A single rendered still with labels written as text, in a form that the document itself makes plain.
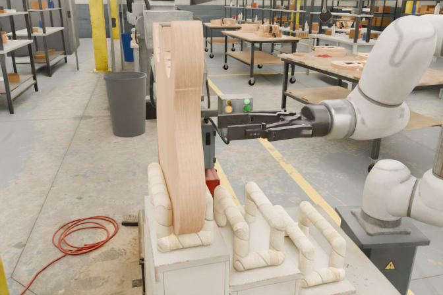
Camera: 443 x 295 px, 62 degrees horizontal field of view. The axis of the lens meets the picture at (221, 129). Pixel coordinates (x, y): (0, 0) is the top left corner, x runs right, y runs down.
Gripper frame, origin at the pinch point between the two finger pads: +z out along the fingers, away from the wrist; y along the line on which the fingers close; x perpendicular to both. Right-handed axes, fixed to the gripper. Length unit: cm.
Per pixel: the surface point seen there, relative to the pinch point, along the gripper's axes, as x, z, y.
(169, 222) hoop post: -15.2, 15.7, -9.1
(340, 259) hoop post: -31.1, -23.5, -9.4
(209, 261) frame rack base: -22.6, 8.5, -12.9
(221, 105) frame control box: -22, -24, 96
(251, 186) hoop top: -18.6, -7.1, 7.3
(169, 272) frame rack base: -23.7, 16.3, -12.8
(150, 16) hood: 19, 11, 70
